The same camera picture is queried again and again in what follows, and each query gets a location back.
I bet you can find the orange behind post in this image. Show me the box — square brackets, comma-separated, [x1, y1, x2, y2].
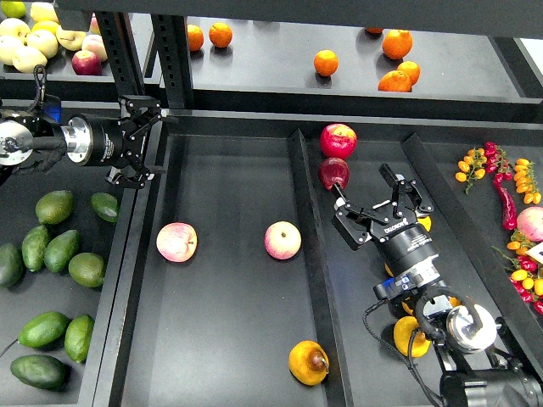
[187, 24, 204, 53]

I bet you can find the yellow pear hidden centre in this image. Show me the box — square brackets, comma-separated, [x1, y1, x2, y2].
[401, 301, 414, 316]

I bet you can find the yellow apple left edge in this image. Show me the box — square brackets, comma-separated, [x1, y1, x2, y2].
[0, 36, 25, 66]

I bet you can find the mixed cherry tomatoes pile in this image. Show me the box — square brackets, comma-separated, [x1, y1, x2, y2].
[492, 229, 542, 315]

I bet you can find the yellow apple centre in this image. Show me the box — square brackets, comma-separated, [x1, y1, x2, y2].
[26, 30, 59, 59]

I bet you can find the light green avocado top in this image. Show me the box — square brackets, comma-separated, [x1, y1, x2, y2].
[35, 190, 74, 225]

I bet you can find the bright red apple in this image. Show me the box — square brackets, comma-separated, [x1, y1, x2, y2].
[320, 123, 358, 160]

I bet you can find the yellow pear with stem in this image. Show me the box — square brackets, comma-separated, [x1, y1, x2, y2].
[417, 215, 432, 231]

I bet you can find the black shelf post right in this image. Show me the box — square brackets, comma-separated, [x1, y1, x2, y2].
[151, 14, 195, 109]

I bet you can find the black shelf post left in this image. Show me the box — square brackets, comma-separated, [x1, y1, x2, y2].
[95, 11, 145, 96]

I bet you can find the pink apple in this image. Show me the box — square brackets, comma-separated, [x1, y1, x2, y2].
[156, 222, 198, 263]
[264, 220, 301, 260]

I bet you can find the black shelf post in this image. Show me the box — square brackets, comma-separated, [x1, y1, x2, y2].
[95, 11, 145, 96]
[151, 14, 195, 109]

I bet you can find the orange cherry tomato bunch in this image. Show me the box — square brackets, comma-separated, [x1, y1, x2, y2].
[455, 148, 487, 195]

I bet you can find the red apple on shelf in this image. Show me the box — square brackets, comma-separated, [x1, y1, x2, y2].
[71, 50, 103, 75]

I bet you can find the dark red apple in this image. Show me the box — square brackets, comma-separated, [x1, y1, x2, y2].
[318, 158, 350, 191]

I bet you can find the orange cherry tomato string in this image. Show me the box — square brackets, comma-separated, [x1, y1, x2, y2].
[512, 158, 542, 206]

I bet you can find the red cherry tomato bunch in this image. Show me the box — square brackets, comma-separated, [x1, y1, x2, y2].
[484, 142, 513, 181]

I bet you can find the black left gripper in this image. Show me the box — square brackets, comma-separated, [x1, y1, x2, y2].
[61, 95, 178, 189]

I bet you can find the yellow apple with stem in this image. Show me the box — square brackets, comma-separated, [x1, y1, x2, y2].
[55, 25, 87, 52]

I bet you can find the orange top left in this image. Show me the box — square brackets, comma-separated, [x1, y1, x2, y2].
[209, 22, 233, 48]

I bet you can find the pink apple left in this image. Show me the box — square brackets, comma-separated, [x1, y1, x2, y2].
[156, 222, 198, 263]

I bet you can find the small orange right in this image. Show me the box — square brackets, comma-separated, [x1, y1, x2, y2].
[397, 61, 421, 86]

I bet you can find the red chili pepper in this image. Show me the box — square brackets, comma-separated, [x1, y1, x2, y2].
[493, 173, 517, 231]

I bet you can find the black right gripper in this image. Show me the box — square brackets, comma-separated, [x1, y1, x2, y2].
[331, 164, 439, 276]

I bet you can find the pink peach right edge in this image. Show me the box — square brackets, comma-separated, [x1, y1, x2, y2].
[517, 206, 543, 243]

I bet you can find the pink apple centre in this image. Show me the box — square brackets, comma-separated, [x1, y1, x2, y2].
[264, 220, 301, 260]

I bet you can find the orange front right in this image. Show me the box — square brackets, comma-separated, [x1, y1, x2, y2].
[378, 70, 412, 92]

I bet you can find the pale peach on shelf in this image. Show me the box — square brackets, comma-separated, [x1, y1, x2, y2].
[81, 34, 108, 63]

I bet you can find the black tray divider right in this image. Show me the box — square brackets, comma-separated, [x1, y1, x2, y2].
[402, 132, 542, 340]

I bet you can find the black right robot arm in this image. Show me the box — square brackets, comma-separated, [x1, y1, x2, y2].
[319, 164, 542, 406]

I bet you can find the dark green avocado top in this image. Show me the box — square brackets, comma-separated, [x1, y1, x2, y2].
[91, 192, 119, 223]

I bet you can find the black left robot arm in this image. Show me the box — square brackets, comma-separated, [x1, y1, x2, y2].
[1, 64, 178, 189]

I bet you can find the yellow apple front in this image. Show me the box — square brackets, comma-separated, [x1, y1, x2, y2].
[12, 46, 48, 74]

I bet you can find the light green round avocado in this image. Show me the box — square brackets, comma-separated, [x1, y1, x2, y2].
[68, 252, 106, 288]

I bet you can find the yellow lemon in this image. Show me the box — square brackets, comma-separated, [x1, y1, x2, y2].
[31, 20, 59, 36]

